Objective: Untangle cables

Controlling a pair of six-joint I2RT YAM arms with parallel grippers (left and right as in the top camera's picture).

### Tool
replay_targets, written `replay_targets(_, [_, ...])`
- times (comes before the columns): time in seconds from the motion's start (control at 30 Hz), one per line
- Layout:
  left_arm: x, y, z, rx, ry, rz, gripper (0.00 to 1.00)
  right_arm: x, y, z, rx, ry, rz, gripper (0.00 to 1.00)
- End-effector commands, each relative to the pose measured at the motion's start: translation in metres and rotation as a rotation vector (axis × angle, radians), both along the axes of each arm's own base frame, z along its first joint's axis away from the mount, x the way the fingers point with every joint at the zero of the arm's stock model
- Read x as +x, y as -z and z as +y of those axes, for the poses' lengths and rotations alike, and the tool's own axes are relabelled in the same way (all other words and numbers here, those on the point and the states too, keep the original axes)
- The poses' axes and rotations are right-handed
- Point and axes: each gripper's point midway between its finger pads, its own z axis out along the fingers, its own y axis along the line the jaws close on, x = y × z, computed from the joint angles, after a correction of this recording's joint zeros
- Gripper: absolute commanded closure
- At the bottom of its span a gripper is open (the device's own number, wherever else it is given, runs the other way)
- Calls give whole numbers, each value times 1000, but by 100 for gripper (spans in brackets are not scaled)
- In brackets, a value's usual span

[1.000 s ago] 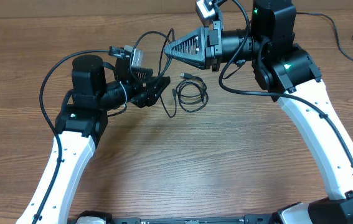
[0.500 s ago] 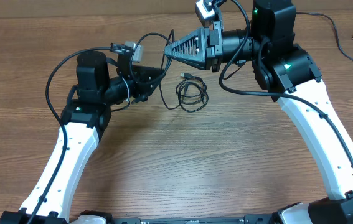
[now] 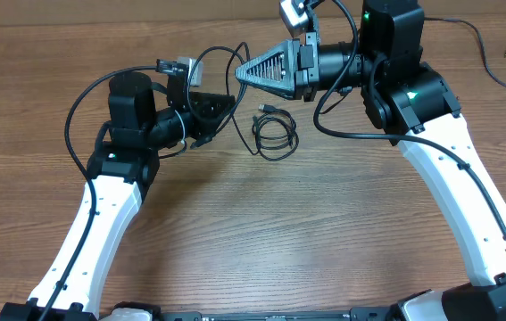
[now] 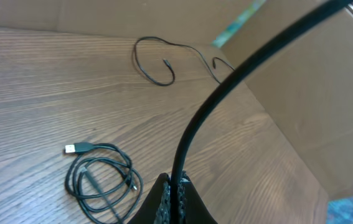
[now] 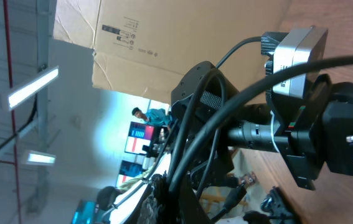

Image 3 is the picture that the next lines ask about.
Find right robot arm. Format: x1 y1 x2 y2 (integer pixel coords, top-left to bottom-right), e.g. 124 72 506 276
236 0 506 320

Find black USB cable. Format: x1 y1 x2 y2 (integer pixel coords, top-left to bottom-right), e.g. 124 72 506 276
184 41 262 157
251 103 300 162
424 16 506 93

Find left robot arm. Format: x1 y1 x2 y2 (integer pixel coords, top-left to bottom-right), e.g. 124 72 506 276
0 66 239 320

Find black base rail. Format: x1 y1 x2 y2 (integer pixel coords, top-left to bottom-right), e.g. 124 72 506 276
101 302 404 321

